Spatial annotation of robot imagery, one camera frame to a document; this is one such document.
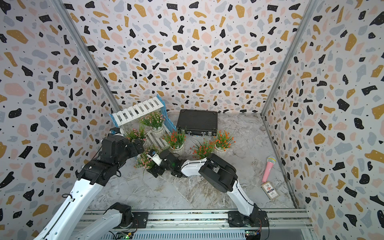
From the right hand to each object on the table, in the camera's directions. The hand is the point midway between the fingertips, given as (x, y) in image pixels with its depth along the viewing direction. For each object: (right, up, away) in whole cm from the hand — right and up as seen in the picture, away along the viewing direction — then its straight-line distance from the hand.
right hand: (152, 163), depth 88 cm
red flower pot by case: (+13, +13, -1) cm, 19 cm away
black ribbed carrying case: (+26, +24, +25) cm, 43 cm away
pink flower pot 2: (0, +25, +5) cm, 25 cm away
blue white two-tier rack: (+1, +30, 0) cm, 30 cm away
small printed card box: (+66, -14, -6) cm, 68 cm away
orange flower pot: (+42, +13, +1) cm, 44 cm away
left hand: (-4, +14, -15) cm, 21 cm away
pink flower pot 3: (-2, +3, -9) cm, 10 cm away
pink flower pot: (-8, +17, -1) cm, 19 cm away
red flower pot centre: (+29, +8, -2) cm, 30 cm away
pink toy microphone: (+72, +1, +4) cm, 72 cm away
